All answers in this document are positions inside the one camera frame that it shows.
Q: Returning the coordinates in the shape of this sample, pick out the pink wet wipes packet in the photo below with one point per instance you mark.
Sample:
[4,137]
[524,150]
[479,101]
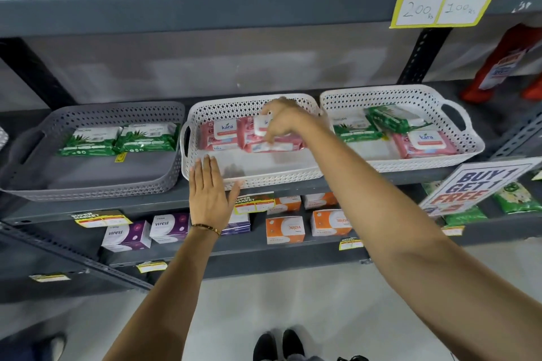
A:
[250,130]
[218,134]
[425,144]
[275,145]

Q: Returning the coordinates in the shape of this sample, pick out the green food packet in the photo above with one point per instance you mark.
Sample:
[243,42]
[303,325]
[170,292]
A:
[468,217]
[518,198]

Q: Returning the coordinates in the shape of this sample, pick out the person's left middle finger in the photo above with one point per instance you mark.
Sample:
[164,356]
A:
[207,170]

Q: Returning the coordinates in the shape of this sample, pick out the green wet wipes packet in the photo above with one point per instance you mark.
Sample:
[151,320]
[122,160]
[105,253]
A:
[91,140]
[148,136]
[355,128]
[396,117]

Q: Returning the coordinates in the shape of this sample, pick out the person's left forearm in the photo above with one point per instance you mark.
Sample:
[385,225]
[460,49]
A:
[169,288]

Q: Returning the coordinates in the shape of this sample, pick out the purple and white box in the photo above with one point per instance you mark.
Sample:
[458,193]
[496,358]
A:
[127,236]
[169,227]
[237,224]

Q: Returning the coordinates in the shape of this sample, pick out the person's black shoe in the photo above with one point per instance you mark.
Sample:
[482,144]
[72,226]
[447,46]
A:
[292,343]
[264,348]

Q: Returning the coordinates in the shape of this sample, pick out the white perforated plastic basket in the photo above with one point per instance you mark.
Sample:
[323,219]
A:
[423,96]
[254,168]

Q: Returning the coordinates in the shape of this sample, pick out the person's right hand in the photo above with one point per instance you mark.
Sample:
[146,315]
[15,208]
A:
[294,117]

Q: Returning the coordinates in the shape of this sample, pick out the orange and white box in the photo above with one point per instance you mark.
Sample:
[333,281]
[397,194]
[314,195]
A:
[319,201]
[285,230]
[288,205]
[331,223]

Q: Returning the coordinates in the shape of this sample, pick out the person's left thumb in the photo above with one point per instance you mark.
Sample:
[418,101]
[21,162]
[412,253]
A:
[233,196]

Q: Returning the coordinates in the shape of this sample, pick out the person's left hand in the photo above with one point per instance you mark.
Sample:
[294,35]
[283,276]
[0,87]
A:
[209,200]

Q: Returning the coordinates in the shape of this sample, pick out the grey perforated plastic basket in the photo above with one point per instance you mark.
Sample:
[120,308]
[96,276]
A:
[93,179]

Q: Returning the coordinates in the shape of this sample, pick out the person's left little finger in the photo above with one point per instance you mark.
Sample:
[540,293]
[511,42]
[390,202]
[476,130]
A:
[192,179]

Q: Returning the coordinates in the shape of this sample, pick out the person's right fingers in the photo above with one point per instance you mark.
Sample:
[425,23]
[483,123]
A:
[275,121]

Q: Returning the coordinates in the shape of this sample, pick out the small yellow tag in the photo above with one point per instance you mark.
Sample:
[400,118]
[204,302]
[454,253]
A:
[120,157]

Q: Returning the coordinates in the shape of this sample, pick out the red plastic bottle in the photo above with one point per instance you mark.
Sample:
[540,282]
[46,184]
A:
[501,64]

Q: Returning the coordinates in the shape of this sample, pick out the person's black right shoe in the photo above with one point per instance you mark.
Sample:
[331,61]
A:
[292,343]

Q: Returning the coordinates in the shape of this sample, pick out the person's black left shoe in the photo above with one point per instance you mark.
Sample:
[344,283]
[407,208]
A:
[264,348]

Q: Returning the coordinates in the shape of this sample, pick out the grey metal shelf rack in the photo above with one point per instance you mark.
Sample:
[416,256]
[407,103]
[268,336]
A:
[169,5]

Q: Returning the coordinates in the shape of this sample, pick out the person's right forearm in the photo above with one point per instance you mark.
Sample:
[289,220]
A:
[402,238]

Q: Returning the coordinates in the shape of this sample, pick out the yellow shelf price label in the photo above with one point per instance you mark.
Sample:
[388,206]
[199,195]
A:
[50,278]
[351,244]
[101,219]
[254,203]
[151,266]
[453,230]

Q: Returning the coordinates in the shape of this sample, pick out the white promotion sign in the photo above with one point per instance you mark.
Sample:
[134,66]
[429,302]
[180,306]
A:
[478,185]

